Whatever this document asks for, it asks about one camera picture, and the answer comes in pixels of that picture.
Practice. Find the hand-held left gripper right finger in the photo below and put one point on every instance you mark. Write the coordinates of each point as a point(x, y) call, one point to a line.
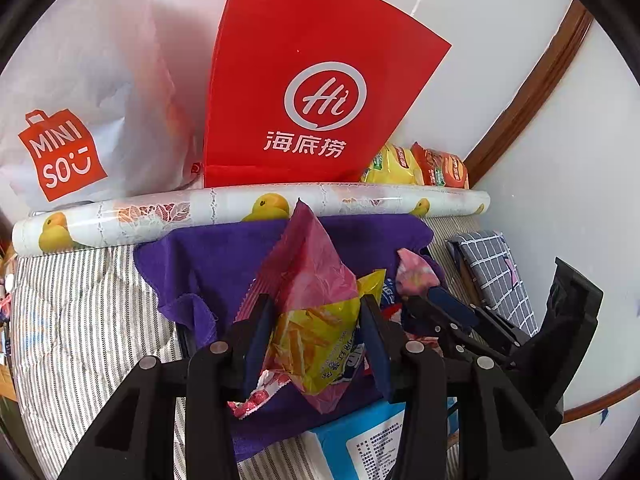
point(375, 350)

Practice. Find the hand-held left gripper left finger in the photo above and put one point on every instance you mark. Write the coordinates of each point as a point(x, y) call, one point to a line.
point(257, 340)

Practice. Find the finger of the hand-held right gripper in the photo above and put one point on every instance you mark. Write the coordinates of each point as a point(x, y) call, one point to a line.
point(425, 317)
point(452, 307)

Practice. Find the pink floral snack packet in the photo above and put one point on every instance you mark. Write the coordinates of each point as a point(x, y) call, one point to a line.
point(415, 272)

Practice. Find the pink yellow snack packet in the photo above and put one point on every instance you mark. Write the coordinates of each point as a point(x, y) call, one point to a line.
point(310, 280)

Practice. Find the grey checked folded cloth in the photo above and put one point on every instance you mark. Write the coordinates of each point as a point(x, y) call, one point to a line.
point(495, 265)

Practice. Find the red white candy packet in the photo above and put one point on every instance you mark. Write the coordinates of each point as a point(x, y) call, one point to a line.
point(250, 402)

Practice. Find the purple towel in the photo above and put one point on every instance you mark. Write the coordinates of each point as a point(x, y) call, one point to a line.
point(215, 260)

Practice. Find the blue white packet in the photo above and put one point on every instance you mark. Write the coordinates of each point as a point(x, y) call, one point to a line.
point(360, 440)

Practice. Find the orange chips bag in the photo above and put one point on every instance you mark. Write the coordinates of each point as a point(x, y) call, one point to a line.
point(445, 167)

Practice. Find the yellow chips bag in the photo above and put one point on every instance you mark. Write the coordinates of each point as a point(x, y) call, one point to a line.
point(395, 167)

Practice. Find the duck-print paper roll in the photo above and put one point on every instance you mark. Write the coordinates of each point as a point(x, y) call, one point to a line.
point(150, 210)

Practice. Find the striped mattress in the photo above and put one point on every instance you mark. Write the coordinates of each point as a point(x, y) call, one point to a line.
point(75, 310)

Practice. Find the red paper bag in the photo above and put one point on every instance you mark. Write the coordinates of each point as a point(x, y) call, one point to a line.
point(300, 50)

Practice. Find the white plastic shopping bag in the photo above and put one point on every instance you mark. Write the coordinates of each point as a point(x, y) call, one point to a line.
point(90, 60)

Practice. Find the brown wooden door frame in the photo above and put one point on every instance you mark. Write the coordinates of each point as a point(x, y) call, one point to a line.
point(530, 95)

